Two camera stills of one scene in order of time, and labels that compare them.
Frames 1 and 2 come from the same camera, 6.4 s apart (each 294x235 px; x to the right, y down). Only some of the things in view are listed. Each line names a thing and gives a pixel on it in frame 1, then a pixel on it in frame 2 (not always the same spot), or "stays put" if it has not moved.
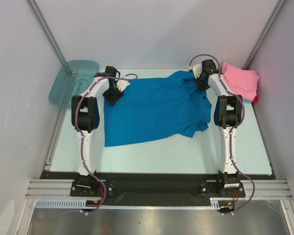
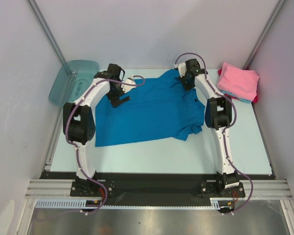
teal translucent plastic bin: x=72 y=80 stays put
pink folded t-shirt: x=243 y=82 stays put
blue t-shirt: x=157 y=109 stays put
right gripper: x=202 y=83 → x=186 y=84
